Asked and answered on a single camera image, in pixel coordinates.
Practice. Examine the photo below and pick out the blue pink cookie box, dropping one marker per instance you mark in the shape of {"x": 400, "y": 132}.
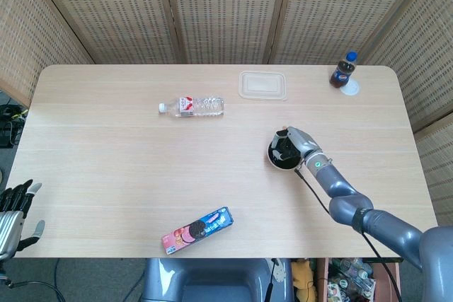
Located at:
{"x": 198, "y": 229}

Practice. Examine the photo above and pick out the brown box of clutter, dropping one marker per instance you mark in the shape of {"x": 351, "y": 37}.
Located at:
{"x": 354, "y": 280}

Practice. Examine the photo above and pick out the white perforated bracket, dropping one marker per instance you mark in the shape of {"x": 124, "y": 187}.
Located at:
{"x": 279, "y": 271}

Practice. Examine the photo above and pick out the clear plastic water bottle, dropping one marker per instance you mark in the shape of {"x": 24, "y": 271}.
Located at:
{"x": 198, "y": 107}

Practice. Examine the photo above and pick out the wooden rattan folding screen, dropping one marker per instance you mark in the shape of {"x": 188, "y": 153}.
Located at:
{"x": 226, "y": 15}

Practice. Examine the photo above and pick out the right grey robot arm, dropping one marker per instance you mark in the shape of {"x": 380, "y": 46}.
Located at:
{"x": 354, "y": 206}

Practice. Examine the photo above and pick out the yellow plush toy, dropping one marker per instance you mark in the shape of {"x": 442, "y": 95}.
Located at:
{"x": 303, "y": 277}

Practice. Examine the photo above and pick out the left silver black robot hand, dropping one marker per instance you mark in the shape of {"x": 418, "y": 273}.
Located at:
{"x": 8, "y": 224}

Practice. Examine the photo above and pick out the clear plastic container lid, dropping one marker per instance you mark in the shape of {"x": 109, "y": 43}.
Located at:
{"x": 262, "y": 85}

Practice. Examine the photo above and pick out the white round table disc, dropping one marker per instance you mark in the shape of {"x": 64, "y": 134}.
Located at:
{"x": 354, "y": 89}

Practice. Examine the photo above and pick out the white bowl with dark liquid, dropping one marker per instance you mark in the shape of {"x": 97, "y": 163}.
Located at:
{"x": 274, "y": 158}

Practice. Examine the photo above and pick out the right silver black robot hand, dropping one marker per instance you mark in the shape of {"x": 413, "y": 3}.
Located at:
{"x": 302, "y": 141}

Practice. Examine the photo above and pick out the grey robot torso base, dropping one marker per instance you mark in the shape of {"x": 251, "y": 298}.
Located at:
{"x": 212, "y": 280}

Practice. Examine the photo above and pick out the black floor equipment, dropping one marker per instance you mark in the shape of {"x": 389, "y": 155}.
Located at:
{"x": 8, "y": 128}

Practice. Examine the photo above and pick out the cola bottle with blue cap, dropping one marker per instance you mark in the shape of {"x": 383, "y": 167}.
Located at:
{"x": 341, "y": 74}

